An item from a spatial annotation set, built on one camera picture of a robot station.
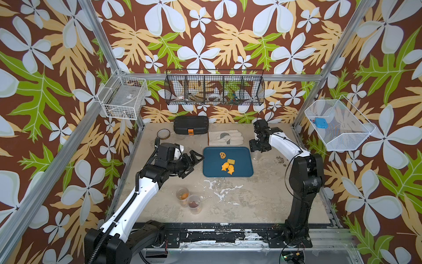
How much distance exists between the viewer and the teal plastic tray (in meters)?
0.97

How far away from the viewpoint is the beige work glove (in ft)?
3.62

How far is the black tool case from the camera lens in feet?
3.72
